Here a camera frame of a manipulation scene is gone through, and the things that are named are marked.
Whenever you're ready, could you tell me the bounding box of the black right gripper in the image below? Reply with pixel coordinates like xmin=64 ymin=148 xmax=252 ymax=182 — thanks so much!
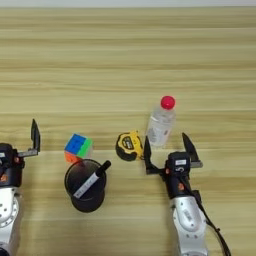
xmin=143 ymin=132 xmax=204 ymax=201

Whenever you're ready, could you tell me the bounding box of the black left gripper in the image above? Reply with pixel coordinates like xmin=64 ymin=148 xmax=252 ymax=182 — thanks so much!
xmin=0 ymin=118 xmax=41 ymax=188

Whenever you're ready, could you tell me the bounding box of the clear bottle with red cap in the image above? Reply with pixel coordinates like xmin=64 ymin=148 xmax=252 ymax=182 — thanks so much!
xmin=145 ymin=95 xmax=177 ymax=149

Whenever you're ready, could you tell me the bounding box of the colourful puzzle cube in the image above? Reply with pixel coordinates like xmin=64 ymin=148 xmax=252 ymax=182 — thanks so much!
xmin=64 ymin=133 xmax=94 ymax=164

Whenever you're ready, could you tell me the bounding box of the black white marker pen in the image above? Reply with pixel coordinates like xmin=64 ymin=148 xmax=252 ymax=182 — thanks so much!
xmin=72 ymin=160 xmax=112 ymax=200

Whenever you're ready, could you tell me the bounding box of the black mesh pen cup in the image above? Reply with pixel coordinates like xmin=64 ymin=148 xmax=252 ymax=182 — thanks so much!
xmin=64 ymin=158 xmax=108 ymax=213

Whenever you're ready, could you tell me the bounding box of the labelled box on right gripper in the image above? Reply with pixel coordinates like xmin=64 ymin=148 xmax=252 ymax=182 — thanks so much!
xmin=167 ymin=151 xmax=192 ymax=175

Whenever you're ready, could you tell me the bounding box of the labelled box on gripper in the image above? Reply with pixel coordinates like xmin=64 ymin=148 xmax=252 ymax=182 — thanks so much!
xmin=0 ymin=143 xmax=14 ymax=167
xmin=167 ymin=151 xmax=192 ymax=175

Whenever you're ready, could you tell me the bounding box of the labelled box on left gripper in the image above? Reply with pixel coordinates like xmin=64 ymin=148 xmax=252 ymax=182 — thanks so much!
xmin=0 ymin=143 xmax=14 ymax=167

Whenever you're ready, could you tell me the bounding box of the yellow black tape measure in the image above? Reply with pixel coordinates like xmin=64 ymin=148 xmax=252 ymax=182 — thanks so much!
xmin=115 ymin=130 xmax=145 ymax=162

